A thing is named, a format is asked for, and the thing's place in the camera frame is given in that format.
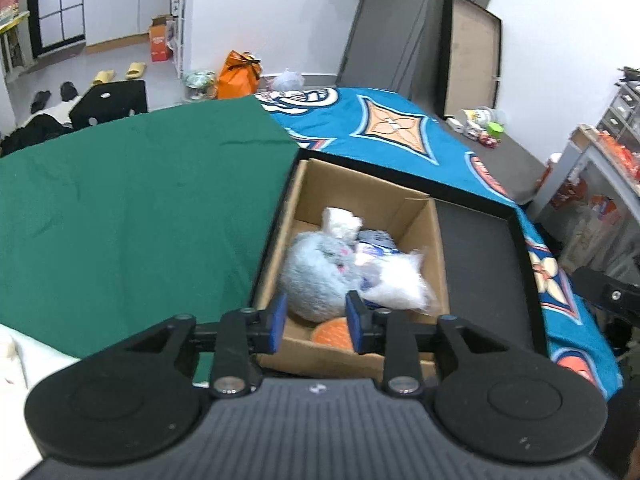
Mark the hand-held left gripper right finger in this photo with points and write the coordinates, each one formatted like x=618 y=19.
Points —
x=354 y=325

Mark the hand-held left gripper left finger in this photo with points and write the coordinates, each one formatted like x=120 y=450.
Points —
x=277 y=322

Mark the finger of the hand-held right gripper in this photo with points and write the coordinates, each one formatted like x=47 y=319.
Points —
x=607 y=290

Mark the orange soft toy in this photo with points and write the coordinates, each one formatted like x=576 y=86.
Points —
x=332 y=332

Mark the grey plush toy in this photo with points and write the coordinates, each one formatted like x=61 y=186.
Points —
x=315 y=280

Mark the clear bag of white stuffing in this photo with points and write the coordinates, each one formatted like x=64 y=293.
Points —
x=400 y=280

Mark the blue and white packet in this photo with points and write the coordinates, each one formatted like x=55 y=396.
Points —
x=375 y=245

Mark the white cloth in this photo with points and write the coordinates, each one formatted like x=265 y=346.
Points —
x=340 y=222
x=20 y=360

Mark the brown cardboard box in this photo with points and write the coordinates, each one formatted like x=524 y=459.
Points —
x=410 y=220

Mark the large black tray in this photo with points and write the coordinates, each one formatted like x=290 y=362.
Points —
x=480 y=260

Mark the white snack display shelf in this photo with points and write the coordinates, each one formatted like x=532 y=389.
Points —
x=590 y=195

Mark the grey drawer cabinet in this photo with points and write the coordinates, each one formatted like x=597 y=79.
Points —
x=625 y=105

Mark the pink red toys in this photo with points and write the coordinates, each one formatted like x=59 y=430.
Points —
x=487 y=140

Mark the green cloth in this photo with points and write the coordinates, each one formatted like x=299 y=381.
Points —
x=125 y=200

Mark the blue printed blanket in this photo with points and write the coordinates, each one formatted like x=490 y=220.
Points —
x=390 y=125

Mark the white printed carton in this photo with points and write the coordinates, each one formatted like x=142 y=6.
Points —
x=471 y=132

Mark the small white box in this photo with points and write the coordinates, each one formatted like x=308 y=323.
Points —
x=455 y=122

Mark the white plastic bag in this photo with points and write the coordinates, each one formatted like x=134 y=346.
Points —
x=287 y=80

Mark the orange bag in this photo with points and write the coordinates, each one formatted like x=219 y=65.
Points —
x=237 y=77

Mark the floral patterned bag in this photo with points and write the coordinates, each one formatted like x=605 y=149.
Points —
x=200 y=82

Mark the black framed brown board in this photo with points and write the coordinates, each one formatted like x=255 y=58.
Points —
x=470 y=55

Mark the black stool with holes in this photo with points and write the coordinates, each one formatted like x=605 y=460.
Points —
x=110 y=102

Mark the yellow slipper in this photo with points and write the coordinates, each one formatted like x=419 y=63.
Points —
x=102 y=78
x=135 y=70

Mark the orange cardboard box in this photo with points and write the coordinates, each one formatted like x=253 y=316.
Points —
x=160 y=42

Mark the black shoe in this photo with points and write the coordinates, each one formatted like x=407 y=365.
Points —
x=40 y=101
x=69 y=91

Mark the pile of black clothing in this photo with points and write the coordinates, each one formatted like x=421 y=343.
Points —
x=30 y=132

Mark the white shelf rack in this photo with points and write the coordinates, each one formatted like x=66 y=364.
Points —
x=180 y=25

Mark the white kitchen cabinet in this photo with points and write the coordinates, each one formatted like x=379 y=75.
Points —
x=115 y=0

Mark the black framed glass door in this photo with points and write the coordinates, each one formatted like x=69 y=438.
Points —
x=55 y=0

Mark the yellow table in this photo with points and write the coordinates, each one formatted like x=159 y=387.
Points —
x=12 y=22

